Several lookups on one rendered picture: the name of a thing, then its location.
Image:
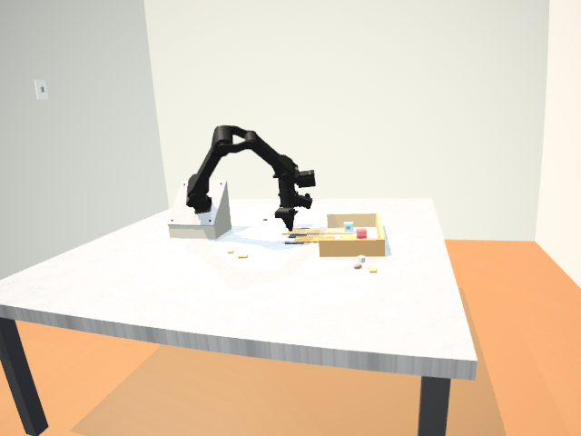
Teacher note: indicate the long tan strip with blue lines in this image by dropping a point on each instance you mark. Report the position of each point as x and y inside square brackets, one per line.
[307, 231]

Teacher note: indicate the orange dotted strip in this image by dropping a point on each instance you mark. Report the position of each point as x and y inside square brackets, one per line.
[307, 239]

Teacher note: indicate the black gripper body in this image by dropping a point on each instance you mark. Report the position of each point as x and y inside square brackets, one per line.
[286, 209]

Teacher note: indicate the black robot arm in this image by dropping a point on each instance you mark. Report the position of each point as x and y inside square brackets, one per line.
[285, 169]

